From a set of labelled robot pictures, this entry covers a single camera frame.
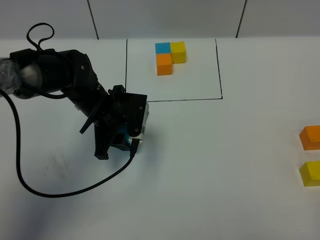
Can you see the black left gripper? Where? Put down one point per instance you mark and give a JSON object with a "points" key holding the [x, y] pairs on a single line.
{"points": [[107, 115]]}

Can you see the template yellow cube block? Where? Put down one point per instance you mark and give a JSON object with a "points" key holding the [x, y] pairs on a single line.
{"points": [[178, 52]]}

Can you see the template blue cube block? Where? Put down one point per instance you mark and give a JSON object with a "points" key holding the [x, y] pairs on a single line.
{"points": [[163, 48]]}

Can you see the template orange cube block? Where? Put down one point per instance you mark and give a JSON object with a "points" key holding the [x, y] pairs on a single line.
{"points": [[164, 64]]}

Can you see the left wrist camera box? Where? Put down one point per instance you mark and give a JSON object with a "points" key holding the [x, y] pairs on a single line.
{"points": [[137, 112]]}

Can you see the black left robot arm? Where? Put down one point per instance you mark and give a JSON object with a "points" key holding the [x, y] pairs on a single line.
{"points": [[69, 74]]}

